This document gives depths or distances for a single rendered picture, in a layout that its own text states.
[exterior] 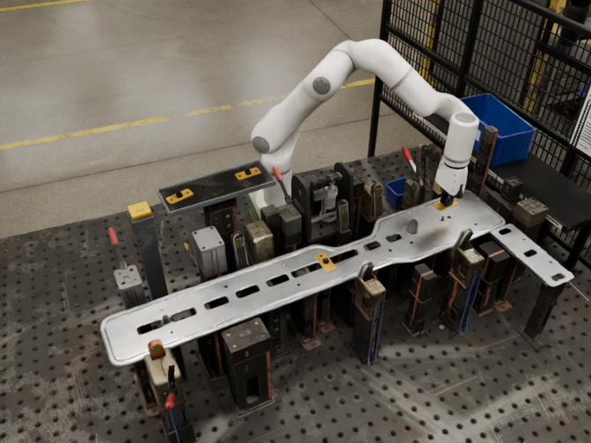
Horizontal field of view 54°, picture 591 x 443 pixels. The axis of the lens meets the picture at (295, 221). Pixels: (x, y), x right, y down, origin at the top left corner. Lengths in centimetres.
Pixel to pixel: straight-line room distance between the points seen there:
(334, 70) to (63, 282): 130
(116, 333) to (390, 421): 86
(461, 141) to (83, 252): 152
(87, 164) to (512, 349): 308
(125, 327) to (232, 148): 260
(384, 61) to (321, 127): 265
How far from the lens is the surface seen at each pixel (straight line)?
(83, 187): 404
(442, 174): 195
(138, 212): 186
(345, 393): 192
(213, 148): 420
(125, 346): 171
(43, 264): 248
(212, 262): 181
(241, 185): 191
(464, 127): 181
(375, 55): 178
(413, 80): 180
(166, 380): 155
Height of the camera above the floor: 232
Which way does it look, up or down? 41 degrees down
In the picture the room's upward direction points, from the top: straight up
